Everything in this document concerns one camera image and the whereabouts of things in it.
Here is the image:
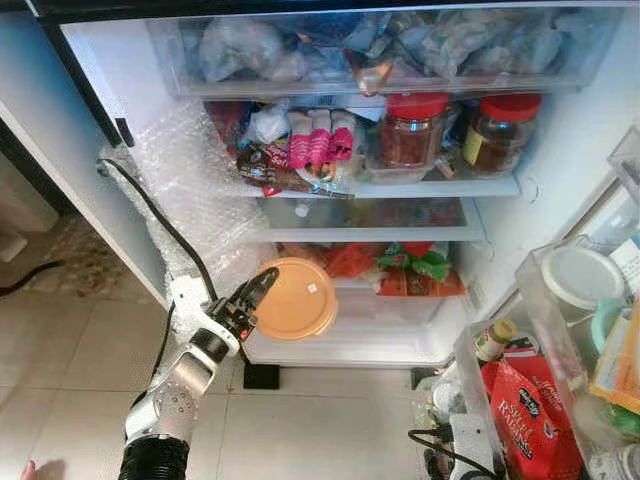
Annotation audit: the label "white pack with pink labels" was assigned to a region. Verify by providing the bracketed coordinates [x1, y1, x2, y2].
[284, 108, 360, 172]

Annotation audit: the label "thick black cable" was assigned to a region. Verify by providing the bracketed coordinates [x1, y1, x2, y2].
[96, 157, 220, 302]

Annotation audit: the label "clear frozen food bag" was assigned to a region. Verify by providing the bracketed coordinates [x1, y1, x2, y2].
[405, 10, 523, 80]
[198, 18, 291, 84]

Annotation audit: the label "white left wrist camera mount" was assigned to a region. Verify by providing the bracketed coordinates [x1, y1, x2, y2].
[167, 275, 219, 336]

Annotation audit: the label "clear fridge door bin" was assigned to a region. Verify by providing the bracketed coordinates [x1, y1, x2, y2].
[607, 124, 640, 247]
[451, 317, 592, 480]
[514, 231, 640, 472]

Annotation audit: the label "red lid jar reddish contents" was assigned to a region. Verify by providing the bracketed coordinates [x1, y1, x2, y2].
[377, 92, 452, 172]

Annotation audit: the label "fridge door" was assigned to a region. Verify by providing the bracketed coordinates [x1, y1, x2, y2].
[440, 125, 640, 480]

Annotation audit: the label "green food bag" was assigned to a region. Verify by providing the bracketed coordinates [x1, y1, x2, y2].
[385, 245, 453, 283]

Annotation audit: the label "clear bubble wrap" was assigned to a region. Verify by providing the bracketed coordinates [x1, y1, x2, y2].
[104, 100, 272, 297]

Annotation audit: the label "small bottle yellow cap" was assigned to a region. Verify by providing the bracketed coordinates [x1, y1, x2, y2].
[471, 317, 520, 364]

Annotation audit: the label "knotted white plastic bag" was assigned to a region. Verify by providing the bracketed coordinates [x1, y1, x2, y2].
[244, 104, 292, 147]

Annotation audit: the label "household fridge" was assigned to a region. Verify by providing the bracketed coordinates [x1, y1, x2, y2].
[0, 0, 640, 391]

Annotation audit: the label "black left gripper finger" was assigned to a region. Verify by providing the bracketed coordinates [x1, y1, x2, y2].
[243, 267, 281, 313]

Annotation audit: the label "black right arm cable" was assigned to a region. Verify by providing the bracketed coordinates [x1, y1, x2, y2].
[407, 427, 497, 480]

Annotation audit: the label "black fridge foot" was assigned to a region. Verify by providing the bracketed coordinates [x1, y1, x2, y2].
[242, 362, 282, 390]

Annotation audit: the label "glass crisper cover shelf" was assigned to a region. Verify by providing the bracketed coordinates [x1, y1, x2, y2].
[249, 197, 487, 245]

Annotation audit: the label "orange red plastic bag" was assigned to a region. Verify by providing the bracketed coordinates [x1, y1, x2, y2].
[319, 243, 387, 282]

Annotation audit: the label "clear crisper drawer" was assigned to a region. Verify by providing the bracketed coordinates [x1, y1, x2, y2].
[244, 240, 482, 367]

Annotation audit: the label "red snack bag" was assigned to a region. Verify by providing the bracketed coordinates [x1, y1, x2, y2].
[479, 344, 587, 480]

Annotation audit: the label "yellow orange printed box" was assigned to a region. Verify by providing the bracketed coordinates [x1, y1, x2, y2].
[589, 300, 640, 417]

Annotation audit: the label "teal cup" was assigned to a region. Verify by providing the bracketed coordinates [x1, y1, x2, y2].
[589, 299, 627, 352]

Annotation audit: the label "clear tub with white lid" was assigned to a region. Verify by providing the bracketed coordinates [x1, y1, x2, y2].
[539, 244, 630, 313]

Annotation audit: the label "black floor cable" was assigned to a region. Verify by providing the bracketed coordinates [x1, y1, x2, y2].
[0, 261, 63, 297]

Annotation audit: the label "brown food packet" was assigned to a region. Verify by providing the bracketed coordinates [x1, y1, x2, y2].
[237, 145, 353, 198]

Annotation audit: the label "red printed food packet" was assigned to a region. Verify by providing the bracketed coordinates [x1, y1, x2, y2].
[374, 265, 467, 299]

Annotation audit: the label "glass fridge shelf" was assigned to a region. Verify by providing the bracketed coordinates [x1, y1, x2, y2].
[234, 170, 522, 200]

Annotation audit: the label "clear freezer drawer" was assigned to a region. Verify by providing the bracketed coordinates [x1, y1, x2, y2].
[147, 5, 627, 100]

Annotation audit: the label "red lid jar yellow label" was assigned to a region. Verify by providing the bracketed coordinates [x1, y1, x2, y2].
[461, 93, 544, 180]

